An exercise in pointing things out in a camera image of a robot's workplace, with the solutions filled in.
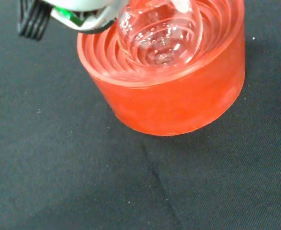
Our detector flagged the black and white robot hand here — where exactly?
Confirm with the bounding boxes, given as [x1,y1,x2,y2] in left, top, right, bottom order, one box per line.
[17,0,129,41]

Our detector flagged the black bench cloth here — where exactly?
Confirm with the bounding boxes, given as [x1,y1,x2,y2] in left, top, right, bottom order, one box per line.
[0,0,281,230]

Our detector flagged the orange flask support ring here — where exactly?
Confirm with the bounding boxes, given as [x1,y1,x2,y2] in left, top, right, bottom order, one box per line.
[77,0,247,138]

